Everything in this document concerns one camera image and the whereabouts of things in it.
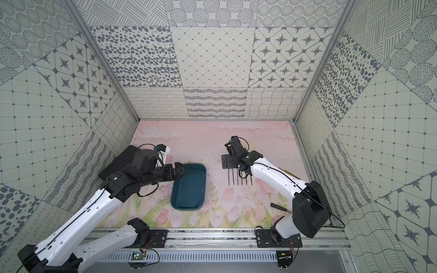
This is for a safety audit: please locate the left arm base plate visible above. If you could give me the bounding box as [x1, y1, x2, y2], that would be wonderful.
[125, 229, 168, 249]

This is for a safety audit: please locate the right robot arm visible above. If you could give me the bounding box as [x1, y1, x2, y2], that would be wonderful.
[222, 136, 333, 240]

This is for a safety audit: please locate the small green circuit board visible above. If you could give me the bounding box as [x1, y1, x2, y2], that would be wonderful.
[132, 252, 145, 260]

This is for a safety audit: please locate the teal plastic storage box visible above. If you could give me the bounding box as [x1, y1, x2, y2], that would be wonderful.
[170, 163, 207, 211]

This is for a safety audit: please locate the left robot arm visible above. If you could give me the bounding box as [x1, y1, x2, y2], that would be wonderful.
[18, 144, 188, 273]

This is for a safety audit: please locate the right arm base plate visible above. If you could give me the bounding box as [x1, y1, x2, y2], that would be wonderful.
[254, 229, 303, 248]

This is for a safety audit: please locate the perforated cable duct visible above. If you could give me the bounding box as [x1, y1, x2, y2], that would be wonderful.
[101, 250, 277, 263]

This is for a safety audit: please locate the yellow utility knife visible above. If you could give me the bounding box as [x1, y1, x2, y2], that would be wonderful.
[281, 169, 299, 180]

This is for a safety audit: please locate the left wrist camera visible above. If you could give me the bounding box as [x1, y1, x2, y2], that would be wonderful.
[155, 144, 170, 163]

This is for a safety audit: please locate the aluminium mounting rail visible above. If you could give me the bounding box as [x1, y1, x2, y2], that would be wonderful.
[69, 227, 352, 251]

